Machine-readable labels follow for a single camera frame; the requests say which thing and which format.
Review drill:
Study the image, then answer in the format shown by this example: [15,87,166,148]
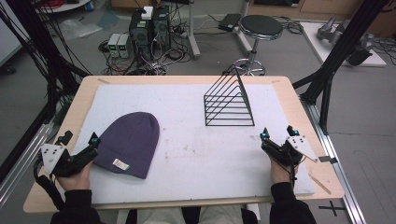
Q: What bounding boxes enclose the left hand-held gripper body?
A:
[33,142,98,179]

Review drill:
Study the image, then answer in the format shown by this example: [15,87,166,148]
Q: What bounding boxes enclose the black flat box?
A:
[218,12,243,33]

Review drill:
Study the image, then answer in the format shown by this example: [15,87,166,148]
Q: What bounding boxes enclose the purple knit beanie hat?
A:
[92,111,161,180]

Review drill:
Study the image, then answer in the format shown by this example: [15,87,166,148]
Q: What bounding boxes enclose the person's right hand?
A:
[269,156,301,185]

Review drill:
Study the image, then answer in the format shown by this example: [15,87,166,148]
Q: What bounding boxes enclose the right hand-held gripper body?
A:
[261,134,319,168]

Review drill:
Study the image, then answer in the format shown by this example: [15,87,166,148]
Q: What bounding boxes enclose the black computer tower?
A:
[128,8,153,61]
[151,5,173,53]

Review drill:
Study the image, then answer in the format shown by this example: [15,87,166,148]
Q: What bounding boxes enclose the tangle of floor cables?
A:
[98,18,194,77]

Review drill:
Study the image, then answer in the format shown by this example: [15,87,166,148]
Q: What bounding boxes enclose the black round stool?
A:
[229,14,285,77]

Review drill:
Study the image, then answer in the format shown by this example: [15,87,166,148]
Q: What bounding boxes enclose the person's legs beige trousers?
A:
[136,205,245,224]

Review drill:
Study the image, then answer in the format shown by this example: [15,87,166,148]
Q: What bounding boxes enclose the thin wooden stick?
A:
[307,173,332,196]

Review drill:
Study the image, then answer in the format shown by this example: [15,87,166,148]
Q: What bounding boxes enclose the black tape piece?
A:
[318,155,338,165]

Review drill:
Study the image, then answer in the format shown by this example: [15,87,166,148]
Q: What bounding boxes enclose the black wire file rack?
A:
[203,64,256,127]

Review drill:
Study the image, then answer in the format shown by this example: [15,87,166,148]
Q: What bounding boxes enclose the person's left hand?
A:
[56,161,94,191]

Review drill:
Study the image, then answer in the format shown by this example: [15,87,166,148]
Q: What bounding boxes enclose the white floor board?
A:
[300,21,388,68]

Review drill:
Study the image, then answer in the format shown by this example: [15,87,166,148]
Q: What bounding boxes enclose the grey desk leg frame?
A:
[186,0,202,61]

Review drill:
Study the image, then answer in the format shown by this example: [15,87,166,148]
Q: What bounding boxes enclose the black metal frame stand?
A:
[0,0,92,185]
[291,0,391,136]

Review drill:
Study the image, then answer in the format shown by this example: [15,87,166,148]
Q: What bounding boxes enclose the white foam mat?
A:
[64,83,316,205]

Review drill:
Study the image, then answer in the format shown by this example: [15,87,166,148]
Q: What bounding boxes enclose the grey power supply unit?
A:
[106,33,121,59]
[117,33,132,60]

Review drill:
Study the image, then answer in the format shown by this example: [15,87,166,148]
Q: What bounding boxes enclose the aluminium rail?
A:
[0,120,57,209]
[299,92,368,224]

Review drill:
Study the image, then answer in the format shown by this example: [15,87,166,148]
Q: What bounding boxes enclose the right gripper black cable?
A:
[289,162,298,191]

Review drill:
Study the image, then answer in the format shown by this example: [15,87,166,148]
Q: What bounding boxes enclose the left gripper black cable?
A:
[33,158,67,213]

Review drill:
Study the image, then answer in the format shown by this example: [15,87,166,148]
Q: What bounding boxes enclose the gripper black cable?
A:
[289,162,298,191]
[33,158,67,213]

